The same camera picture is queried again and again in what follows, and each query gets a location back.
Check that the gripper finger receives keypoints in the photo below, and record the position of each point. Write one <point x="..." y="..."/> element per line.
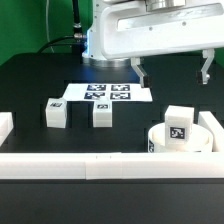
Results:
<point x="203" y="75"/>
<point x="144" y="78"/>

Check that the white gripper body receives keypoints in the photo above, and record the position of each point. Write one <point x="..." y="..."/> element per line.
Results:
<point x="130" y="30"/>

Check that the white round stool seat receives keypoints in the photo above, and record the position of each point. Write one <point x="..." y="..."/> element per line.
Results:
<point x="200" y="140"/>

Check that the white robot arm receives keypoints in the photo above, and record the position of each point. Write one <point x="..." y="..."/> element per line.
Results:
<point x="93" y="53"/>

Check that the white marker sheet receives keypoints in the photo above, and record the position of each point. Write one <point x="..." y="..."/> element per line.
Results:
<point x="114" y="92"/>

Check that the white right fence bar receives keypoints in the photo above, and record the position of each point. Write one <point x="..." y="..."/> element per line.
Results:
<point x="207" y="120"/>

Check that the white fence bar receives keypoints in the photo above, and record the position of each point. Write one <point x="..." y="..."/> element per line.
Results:
<point x="6" y="125"/>
<point x="97" y="166"/>
<point x="207" y="120"/>

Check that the white front fence bar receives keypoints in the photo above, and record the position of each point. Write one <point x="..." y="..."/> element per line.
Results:
<point x="97" y="166"/>

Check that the white left fence bar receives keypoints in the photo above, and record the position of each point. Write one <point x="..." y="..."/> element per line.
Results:
<point x="6" y="125"/>

